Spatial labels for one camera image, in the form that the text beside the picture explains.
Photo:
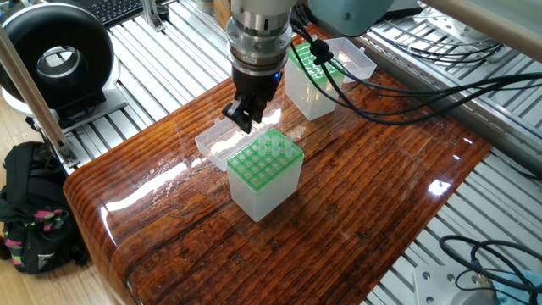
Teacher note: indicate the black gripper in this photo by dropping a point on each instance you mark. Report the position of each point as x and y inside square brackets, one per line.
[256, 81]

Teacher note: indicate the translucent tip box green rack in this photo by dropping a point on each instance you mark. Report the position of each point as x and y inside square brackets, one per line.
[313, 102]
[262, 191]

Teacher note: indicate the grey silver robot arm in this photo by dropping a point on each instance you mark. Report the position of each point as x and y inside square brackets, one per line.
[258, 25]

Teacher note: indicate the clear hinged box lid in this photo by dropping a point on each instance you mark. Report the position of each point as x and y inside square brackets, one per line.
[216, 144]
[360, 59]

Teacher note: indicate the brown cardboard box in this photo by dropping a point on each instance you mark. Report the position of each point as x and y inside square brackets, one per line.
[220, 10]

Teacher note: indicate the glossy wooden board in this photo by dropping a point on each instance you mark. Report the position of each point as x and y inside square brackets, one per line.
[296, 229]

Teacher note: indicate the black keyboard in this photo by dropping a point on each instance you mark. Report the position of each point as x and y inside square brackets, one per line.
[114, 8]

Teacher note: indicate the black round fan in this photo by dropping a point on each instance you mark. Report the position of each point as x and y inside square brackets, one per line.
[89, 51]

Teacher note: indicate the black backpack pink trim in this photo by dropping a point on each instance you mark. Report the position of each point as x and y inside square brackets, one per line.
[34, 203]

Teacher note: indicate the slim aluminium post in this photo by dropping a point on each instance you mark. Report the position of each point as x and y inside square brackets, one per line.
[30, 93]

